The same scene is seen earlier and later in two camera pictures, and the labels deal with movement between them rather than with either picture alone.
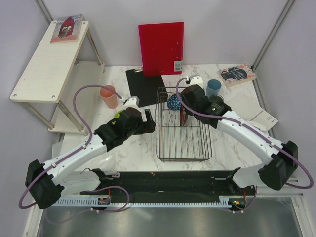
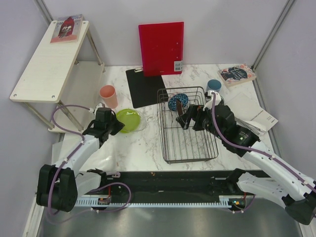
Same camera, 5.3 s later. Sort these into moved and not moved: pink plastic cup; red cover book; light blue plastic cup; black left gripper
Moved: black left gripper
Not moved: light blue plastic cup; pink plastic cup; red cover book
